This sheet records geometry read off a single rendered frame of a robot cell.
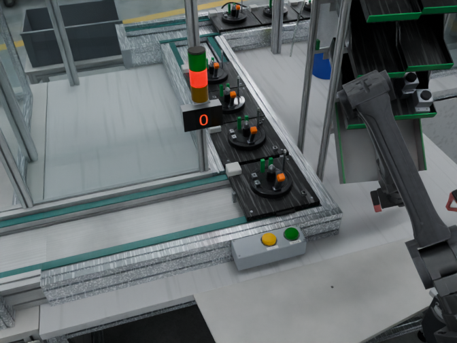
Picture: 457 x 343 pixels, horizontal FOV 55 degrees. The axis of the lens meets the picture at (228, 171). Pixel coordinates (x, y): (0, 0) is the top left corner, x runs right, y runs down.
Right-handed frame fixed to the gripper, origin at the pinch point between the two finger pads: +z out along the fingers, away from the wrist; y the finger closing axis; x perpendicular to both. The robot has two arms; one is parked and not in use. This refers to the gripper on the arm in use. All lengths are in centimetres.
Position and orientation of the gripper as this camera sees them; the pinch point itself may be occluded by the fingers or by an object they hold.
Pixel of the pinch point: (394, 203)
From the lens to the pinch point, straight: 154.1
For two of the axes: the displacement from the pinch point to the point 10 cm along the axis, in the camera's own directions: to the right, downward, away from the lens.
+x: 1.3, 9.1, -3.8
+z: 2.5, 3.4, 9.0
